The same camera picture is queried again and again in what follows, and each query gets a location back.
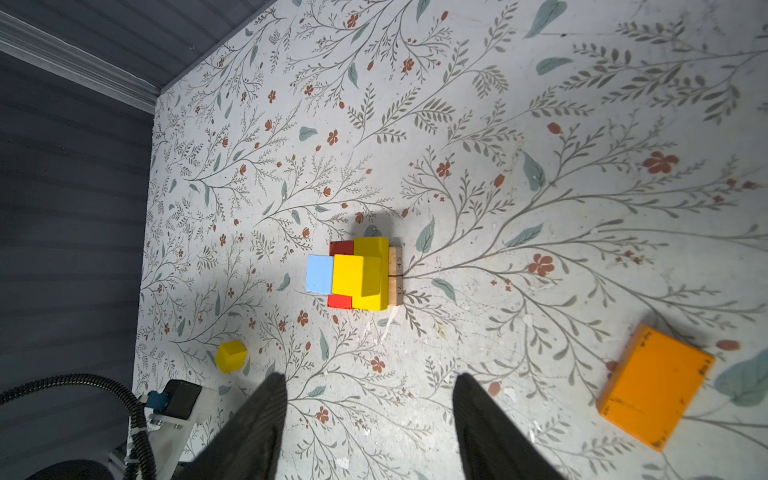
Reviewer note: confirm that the natural wood block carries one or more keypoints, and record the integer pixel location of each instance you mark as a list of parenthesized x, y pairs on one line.
[(395, 276)]

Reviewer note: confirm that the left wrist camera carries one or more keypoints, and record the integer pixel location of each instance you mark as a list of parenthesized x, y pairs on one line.
[(177, 400)]

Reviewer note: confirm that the light blue cube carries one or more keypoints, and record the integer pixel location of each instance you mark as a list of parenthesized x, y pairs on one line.
[(319, 274)]

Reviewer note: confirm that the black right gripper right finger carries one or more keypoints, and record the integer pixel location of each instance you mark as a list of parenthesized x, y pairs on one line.
[(490, 445)]

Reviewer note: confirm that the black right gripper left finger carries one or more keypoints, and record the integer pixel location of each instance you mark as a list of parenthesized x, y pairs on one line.
[(249, 444)]

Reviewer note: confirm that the small yellow cube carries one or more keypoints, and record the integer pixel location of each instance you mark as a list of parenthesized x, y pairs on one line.
[(362, 275), (231, 356)]

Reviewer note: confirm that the orange block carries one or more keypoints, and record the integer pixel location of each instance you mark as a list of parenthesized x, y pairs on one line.
[(652, 386)]

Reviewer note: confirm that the yellow rectangular block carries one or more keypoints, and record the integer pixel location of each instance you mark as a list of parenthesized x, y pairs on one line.
[(377, 247)]

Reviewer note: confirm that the red block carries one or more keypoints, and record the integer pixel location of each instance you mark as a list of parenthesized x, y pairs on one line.
[(336, 300)]

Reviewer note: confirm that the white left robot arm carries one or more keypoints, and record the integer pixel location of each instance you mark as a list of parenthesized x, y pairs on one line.
[(167, 437)]

